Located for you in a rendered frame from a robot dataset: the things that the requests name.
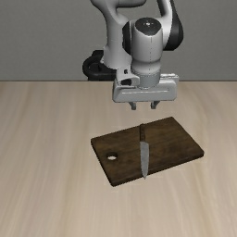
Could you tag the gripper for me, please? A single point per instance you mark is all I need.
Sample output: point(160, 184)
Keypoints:
point(145, 92)

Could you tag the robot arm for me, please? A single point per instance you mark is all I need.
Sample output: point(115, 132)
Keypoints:
point(115, 37)

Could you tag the dark brown cutting board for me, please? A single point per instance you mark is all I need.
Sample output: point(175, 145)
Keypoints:
point(168, 145)

